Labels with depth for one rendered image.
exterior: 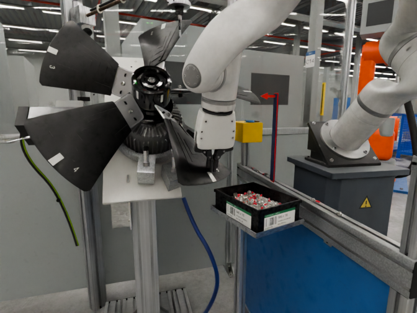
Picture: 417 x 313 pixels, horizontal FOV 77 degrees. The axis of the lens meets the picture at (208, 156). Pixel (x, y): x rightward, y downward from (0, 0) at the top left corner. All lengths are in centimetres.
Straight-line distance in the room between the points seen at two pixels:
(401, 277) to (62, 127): 82
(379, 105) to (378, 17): 377
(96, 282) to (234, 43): 151
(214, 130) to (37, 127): 43
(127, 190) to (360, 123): 81
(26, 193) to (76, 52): 99
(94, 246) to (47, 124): 100
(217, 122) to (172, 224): 120
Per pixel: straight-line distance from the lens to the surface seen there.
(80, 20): 139
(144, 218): 104
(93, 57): 95
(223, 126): 65
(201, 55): 53
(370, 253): 71
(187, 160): 69
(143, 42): 112
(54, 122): 77
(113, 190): 94
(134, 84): 81
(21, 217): 181
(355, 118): 101
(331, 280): 88
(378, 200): 111
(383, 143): 449
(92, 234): 161
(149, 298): 122
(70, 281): 194
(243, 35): 52
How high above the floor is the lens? 114
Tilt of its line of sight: 11 degrees down
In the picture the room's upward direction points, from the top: straight up
